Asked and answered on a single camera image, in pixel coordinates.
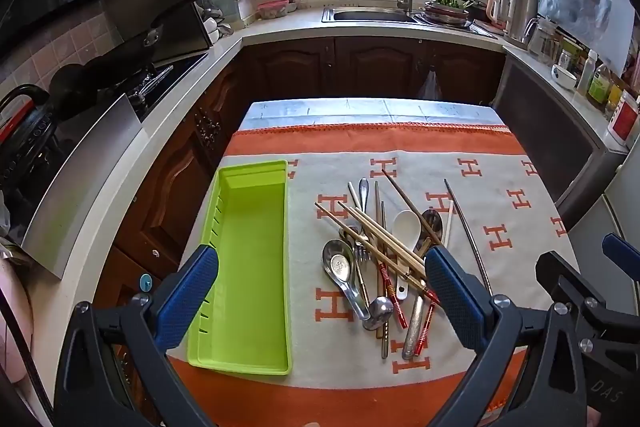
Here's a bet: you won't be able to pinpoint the steel fork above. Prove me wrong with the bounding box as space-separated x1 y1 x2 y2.
352 178 375 264

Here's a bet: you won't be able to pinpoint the red label container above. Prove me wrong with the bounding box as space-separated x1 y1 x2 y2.
606 96 640 146

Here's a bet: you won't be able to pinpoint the oil bottle green label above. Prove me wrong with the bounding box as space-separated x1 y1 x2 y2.
586 65 615 110

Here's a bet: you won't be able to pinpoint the hanging plastic bag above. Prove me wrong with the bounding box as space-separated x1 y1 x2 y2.
416 66 444 101

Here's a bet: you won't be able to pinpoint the steel basin with greens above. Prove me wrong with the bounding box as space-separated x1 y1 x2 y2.
423 0 472 26

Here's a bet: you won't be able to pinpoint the white plastic bottle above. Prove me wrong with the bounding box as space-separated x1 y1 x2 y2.
576 49 599 96

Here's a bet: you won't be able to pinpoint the light blue table cover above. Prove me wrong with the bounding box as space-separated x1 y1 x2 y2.
239 98 507 132

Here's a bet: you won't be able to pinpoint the steel sink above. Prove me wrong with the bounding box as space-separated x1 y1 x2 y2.
321 6 420 24

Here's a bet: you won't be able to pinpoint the white ceramic spoon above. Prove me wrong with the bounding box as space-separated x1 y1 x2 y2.
391 209 427 299

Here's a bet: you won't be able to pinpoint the steel kettle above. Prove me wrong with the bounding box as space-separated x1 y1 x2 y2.
505 0 540 51

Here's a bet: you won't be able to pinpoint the green plastic utensil tray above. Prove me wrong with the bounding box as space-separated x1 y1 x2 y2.
186 159 293 375

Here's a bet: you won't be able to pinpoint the black red cooker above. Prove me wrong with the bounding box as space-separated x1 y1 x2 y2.
0 83 53 218

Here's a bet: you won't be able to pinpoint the steel splash guard panel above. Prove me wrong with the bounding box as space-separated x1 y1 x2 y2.
21 93 144 281
102 0 215 68

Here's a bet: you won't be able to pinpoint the embossed large steel spoon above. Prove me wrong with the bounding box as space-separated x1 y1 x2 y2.
321 238 372 322

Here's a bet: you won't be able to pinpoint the steel spoon textured handle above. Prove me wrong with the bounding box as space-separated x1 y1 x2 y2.
401 208 445 360

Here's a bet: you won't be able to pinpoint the black wok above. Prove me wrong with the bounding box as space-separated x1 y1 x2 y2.
49 21 166 112

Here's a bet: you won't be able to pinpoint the glass pitcher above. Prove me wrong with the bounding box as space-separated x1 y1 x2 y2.
526 18 559 64

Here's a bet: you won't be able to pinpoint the white bowl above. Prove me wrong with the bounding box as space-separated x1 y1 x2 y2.
551 63 579 91

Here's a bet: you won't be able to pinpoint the pink food container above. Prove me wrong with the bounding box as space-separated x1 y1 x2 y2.
257 0 291 20

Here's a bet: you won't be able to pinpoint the white cups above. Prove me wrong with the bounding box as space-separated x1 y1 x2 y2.
201 16 224 46

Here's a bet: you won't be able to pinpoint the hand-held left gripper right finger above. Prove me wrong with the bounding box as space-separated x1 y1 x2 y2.
424 246 589 427

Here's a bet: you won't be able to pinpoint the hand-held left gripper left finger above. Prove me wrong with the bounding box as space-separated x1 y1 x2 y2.
52 246 221 427

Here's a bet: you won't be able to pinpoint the gas stove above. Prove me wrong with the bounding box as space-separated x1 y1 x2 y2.
122 51 210 122

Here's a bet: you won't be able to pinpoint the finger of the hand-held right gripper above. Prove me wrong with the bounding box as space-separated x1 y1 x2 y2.
601 233 640 288
535 251 640 358

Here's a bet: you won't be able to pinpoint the orange white printed blanket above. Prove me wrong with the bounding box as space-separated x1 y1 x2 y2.
165 123 583 427

